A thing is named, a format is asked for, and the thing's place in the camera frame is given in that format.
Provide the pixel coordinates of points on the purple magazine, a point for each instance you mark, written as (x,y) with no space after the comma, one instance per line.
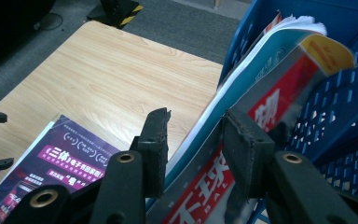
(62,155)

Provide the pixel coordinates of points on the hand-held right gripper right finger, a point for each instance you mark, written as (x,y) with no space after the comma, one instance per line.
(248,155)

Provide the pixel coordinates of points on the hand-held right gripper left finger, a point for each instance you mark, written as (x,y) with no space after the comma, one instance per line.
(154,155)

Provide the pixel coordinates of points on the blue plastic file rack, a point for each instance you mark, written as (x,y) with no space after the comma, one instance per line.
(354,102)

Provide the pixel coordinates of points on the black yellow-striped stand base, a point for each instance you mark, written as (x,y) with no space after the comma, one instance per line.
(115,11)

